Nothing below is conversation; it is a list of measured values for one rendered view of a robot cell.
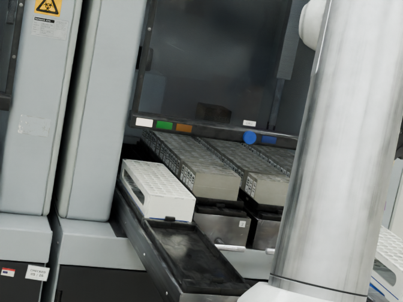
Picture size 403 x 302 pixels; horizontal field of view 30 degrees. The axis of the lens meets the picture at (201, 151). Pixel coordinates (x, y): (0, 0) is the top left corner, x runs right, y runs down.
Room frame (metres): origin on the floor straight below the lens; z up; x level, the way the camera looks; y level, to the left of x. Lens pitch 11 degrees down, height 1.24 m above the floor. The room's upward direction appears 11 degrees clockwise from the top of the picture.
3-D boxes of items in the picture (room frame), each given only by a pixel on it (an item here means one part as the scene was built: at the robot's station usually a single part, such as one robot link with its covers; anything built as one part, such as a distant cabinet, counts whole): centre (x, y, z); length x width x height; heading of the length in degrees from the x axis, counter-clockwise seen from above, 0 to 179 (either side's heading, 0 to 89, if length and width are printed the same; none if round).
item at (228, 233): (1.91, 0.03, 0.78); 0.73 x 0.14 x 0.09; 19
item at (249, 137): (1.68, -0.10, 0.98); 0.03 x 0.01 x 0.03; 109
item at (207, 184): (1.69, -0.05, 0.85); 0.12 x 0.02 x 0.06; 109
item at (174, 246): (1.44, 0.03, 0.78); 0.73 x 0.14 x 0.09; 19
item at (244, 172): (1.83, -0.16, 0.85); 0.12 x 0.02 x 0.06; 108
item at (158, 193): (1.61, 0.09, 0.83); 0.30 x 0.10 x 0.06; 19
